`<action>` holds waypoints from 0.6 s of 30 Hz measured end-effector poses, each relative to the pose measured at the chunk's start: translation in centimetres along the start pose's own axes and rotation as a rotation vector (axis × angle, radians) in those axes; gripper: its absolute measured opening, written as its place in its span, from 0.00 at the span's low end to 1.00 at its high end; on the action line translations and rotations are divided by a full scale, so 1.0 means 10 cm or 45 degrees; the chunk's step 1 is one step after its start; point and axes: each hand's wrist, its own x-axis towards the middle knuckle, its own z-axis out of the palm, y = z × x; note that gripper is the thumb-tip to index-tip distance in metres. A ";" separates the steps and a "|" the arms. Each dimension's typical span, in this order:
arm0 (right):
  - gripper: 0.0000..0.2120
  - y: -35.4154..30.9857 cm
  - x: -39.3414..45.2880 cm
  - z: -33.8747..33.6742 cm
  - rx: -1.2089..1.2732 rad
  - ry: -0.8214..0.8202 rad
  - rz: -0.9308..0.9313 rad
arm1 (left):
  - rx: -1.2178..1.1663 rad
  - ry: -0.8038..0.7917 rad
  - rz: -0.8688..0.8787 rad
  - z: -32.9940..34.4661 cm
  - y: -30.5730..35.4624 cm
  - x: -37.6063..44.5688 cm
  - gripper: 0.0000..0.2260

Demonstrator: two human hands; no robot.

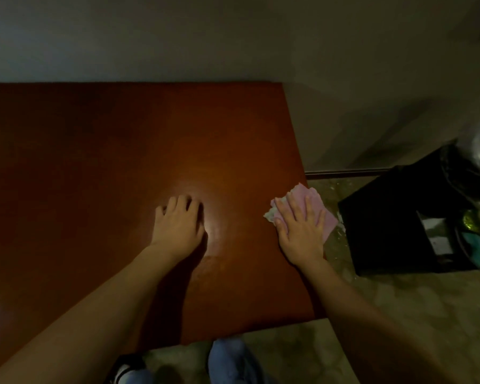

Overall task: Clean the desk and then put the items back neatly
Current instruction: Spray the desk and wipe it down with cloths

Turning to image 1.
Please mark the trash bin with clear bag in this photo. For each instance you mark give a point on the trash bin with clear bag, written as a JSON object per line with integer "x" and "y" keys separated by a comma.
{"x": 478, "y": 156}

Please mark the pink cleaning cloth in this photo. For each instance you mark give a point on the pink cleaning cloth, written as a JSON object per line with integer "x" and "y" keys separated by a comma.
{"x": 329, "y": 218}

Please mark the person's left forearm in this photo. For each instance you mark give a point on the person's left forearm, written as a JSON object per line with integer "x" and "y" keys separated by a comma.
{"x": 80, "y": 324}

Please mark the person's right forearm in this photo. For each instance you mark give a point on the person's right forearm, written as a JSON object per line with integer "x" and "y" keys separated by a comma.
{"x": 376, "y": 332}

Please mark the person's left hand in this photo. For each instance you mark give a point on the person's left hand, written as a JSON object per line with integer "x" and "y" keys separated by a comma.
{"x": 177, "y": 228}

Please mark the black low cabinet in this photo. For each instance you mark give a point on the black low cabinet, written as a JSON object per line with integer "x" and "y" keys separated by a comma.
{"x": 392, "y": 228}

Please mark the person's black shoe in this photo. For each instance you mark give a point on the person's black shoe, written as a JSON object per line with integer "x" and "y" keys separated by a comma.
{"x": 126, "y": 368}

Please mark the reddish wooden desk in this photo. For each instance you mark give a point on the reddish wooden desk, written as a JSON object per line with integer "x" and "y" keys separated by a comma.
{"x": 80, "y": 156}

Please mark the person's blue trousers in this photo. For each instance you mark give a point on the person's blue trousers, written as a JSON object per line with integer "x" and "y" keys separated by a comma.
{"x": 236, "y": 362}

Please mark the person's right hand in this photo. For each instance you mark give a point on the person's right hand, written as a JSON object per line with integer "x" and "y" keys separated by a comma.
{"x": 300, "y": 232}

